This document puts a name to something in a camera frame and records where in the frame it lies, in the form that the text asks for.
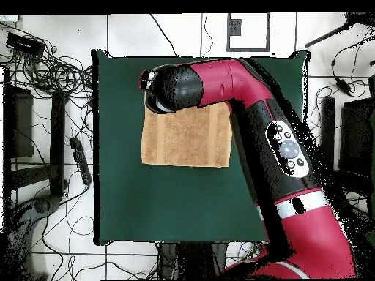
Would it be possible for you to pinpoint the tan terry towel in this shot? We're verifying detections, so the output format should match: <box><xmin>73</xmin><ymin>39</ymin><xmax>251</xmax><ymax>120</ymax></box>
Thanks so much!
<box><xmin>141</xmin><ymin>100</ymin><xmax>234</xmax><ymax>169</ymax></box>

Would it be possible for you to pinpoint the long black power strip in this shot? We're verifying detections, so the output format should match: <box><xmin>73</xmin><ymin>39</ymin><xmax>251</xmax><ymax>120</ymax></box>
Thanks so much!
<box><xmin>69</xmin><ymin>136</ymin><xmax>94</xmax><ymax>187</ymax></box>

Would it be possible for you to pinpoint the dark green table cloth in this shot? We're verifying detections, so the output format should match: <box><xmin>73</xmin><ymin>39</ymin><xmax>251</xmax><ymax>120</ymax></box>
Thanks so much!
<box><xmin>91</xmin><ymin>50</ymin><xmax>311</xmax><ymax>246</ymax></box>

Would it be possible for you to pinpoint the black stand base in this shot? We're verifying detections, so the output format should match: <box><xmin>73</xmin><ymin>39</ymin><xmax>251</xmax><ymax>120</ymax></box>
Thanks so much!
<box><xmin>7</xmin><ymin>194</ymin><xmax>62</xmax><ymax>236</ymax></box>

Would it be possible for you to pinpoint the black tripod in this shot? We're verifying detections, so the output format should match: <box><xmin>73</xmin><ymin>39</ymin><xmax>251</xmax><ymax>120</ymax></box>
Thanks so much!
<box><xmin>303</xmin><ymin>12</ymin><xmax>375</xmax><ymax>50</ymax></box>

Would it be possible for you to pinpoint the black power adapter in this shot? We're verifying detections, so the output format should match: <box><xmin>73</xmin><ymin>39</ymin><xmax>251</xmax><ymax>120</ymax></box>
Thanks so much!
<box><xmin>335</xmin><ymin>77</ymin><xmax>353</xmax><ymax>97</ymax></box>

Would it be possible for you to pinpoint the grey rectangular floor frame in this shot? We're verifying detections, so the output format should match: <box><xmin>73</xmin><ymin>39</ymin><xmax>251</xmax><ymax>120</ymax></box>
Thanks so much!
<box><xmin>226</xmin><ymin>12</ymin><xmax>271</xmax><ymax>53</ymax></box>

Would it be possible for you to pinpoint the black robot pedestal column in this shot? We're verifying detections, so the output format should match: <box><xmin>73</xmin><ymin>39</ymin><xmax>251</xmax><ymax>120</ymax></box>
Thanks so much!
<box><xmin>157</xmin><ymin>241</ymin><xmax>229</xmax><ymax>280</ymax></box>

